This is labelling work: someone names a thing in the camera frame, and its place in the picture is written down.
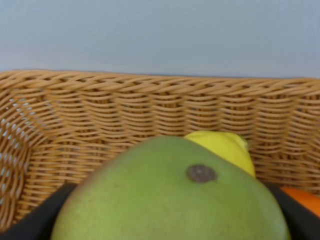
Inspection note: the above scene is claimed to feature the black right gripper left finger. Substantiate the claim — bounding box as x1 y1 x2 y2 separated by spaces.
0 183 77 240

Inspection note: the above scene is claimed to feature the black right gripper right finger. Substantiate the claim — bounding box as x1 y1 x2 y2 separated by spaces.
264 182 320 240

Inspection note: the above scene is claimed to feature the orange fruit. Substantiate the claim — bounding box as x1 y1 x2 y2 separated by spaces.
281 187 320 217

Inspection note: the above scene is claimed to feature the yellow lemon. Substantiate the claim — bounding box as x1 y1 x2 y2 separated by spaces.
184 130 256 177

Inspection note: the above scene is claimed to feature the green red pear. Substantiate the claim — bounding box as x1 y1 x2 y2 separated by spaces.
51 136 292 240

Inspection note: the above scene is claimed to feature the orange wicker basket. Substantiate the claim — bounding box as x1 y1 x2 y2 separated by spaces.
0 70 320 231

